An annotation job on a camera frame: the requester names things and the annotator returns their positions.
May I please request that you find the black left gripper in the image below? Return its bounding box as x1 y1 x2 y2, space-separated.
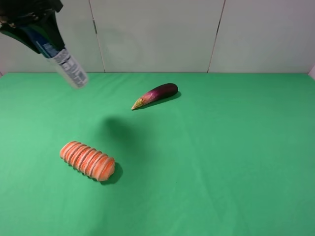
0 0 65 55

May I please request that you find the blue capped spray can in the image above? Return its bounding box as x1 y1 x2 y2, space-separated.
22 27 88 89

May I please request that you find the purple eggplant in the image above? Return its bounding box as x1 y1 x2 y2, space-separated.
131 83 179 110

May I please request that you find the orange sliced bread loaf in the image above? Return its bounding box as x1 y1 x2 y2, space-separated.
60 141 116 182

